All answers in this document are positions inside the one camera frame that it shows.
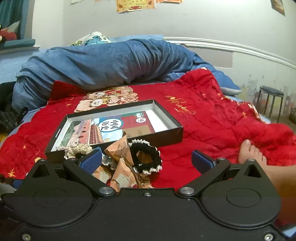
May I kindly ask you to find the person's leg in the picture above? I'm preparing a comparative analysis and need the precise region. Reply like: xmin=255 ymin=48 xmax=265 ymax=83
xmin=264 ymin=160 xmax=296 ymax=204

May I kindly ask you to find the white wall moulding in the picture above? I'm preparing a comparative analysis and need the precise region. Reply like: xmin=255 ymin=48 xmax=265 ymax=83
xmin=163 ymin=37 xmax=296 ymax=69

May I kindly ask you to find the dark edged wall poster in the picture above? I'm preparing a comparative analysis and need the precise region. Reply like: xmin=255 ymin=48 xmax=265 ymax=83
xmin=270 ymin=0 xmax=286 ymax=16

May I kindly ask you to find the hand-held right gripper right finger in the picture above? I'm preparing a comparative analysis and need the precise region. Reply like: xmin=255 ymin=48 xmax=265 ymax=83
xmin=177 ymin=149 xmax=269 ymax=198

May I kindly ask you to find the beige braided hair tie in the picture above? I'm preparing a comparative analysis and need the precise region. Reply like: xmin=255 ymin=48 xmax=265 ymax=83
xmin=64 ymin=142 xmax=95 ymax=160

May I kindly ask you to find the red printed blanket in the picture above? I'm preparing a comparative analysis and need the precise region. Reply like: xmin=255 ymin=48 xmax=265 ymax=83
xmin=0 ymin=68 xmax=296 ymax=193

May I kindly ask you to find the white grey scrunchie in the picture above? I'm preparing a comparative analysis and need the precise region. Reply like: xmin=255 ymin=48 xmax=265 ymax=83
xmin=101 ymin=155 xmax=116 ymax=166

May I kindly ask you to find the orange snack packet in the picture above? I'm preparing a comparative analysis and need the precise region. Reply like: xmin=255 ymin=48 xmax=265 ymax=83
xmin=104 ymin=133 xmax=134 ymax=166
xmin=110 ymin=159 xmax=154 ymax=189
xmin=92 ymin=165 xmax=114 ymax=185

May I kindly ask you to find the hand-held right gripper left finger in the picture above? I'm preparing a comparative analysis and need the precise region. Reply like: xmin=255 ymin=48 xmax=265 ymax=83
xmin=27 ymin=149 xmax=117 ymax=198

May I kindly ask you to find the red black plush toy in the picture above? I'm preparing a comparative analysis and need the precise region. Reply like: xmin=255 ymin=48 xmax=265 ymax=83
xmin=0 ymin=21 xmax=21 ymax=43

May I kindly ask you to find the dark clothing pile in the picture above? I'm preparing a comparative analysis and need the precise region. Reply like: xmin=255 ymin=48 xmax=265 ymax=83
xmin=0 ymin=81 xmax=28 ymax=135

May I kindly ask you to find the yellow red wall poster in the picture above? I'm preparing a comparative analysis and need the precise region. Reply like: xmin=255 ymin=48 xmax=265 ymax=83
xmin=116 ymin=0 xmax=155 ymax=13

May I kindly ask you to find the round dark stool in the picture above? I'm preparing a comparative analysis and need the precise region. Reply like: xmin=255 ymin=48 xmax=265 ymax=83
xmin=253 ymin=86 xmax=284 ymax=123

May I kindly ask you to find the teal curtain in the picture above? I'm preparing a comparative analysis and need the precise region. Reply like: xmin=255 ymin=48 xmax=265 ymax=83
xmin=0 ymin=0 xmax=26 ymax=40

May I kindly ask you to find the black scrunchie with white trim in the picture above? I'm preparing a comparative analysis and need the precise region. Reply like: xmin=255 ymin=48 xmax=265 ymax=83
xmin=128 ymin=139 xmax=162 ymax=175

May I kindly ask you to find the cartoon print pillow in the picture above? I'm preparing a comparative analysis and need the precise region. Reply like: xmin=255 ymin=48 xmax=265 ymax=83
xmin=68 ymin=32 xmax=112 ymax=46

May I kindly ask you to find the blue plush quilt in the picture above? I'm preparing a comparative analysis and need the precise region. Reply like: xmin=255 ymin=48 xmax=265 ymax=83
xmin=11 ymin=38 xmax=242 ymax=112

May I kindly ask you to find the black shallow cardboard box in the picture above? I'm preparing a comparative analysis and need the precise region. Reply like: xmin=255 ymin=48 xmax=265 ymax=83
xmin=45 ymin=99 xmax=184 ymax=164

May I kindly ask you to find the person's foot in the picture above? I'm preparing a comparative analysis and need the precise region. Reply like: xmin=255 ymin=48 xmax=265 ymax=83
xmin=237 ymin=139 xmax=269 ymax=166

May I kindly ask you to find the illustrated textbook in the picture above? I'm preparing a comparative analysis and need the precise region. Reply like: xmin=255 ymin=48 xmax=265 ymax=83
xmin=55 ymin=111 xmax=158 ymax=151

